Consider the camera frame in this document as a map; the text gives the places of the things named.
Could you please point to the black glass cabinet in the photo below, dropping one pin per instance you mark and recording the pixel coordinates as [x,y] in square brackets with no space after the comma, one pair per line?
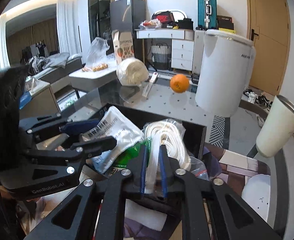
[99,19]

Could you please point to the teal suitcase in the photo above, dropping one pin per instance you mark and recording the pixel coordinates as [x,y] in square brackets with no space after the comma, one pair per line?
[207,14]

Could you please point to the person's left hand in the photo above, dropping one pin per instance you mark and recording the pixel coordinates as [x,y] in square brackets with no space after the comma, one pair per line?
[5,194]

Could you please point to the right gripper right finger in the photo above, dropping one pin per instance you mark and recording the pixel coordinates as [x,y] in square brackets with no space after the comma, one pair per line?
[210,209]

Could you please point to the black handbag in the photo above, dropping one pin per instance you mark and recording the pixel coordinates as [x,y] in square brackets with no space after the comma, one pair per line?
[186,23]

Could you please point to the grey low cabinet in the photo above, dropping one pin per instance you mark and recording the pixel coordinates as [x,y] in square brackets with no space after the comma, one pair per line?
[43,102]

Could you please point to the white electric kettle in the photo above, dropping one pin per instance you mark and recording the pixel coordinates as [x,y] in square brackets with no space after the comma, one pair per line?
[227,64]

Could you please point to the bagged white yarn ball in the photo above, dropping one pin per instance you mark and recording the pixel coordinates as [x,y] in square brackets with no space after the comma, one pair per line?
[132,72]

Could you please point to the green white medicine packet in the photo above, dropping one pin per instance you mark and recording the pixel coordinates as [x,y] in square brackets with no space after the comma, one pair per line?
[123,159]

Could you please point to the red black shoe bag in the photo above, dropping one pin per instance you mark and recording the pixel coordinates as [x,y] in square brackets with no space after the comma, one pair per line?
[165,17]

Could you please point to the dark grey refrigerator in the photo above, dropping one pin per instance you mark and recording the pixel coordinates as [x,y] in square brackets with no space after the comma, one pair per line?
[127,15]

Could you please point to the printed fruit carton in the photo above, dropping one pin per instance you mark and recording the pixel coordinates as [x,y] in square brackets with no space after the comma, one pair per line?
[123,45]

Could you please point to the orange fruit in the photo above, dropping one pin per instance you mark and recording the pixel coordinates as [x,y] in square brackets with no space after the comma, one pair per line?
[179,83]

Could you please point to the black cardboard storage box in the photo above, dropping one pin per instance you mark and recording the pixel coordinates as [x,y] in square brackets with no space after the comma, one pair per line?
[183,140]

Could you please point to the clear plastic snack bag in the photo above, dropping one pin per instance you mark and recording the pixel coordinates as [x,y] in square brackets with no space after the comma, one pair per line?
[97,57]

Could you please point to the white drawer desk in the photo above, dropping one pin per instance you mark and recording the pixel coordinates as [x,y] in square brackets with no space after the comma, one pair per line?
[174,48]

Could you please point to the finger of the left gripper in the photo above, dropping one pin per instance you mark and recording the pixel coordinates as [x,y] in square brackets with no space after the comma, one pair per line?
[55,124]
[79,150]

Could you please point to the wooden door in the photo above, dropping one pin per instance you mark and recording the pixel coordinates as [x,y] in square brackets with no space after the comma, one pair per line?
[269,29]

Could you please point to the anime printed desk mat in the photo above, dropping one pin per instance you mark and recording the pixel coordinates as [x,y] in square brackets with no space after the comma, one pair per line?
[247,177]

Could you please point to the grey side table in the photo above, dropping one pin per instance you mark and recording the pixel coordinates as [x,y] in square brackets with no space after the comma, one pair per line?
[87,81]

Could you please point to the woven striped basket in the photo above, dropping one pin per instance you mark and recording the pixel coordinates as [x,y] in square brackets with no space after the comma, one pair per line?
[161,56]

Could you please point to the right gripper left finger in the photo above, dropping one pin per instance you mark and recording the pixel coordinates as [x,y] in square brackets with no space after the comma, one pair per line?
[93,210]

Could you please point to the grey sofa with clothes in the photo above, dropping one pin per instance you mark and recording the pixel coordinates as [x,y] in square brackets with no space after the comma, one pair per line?
[53,68]

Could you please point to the white curtain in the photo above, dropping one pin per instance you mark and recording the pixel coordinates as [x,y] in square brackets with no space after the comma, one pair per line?
[67,26]

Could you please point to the white handled knife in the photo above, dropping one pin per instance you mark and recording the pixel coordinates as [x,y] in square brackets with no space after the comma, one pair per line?
[149,85]

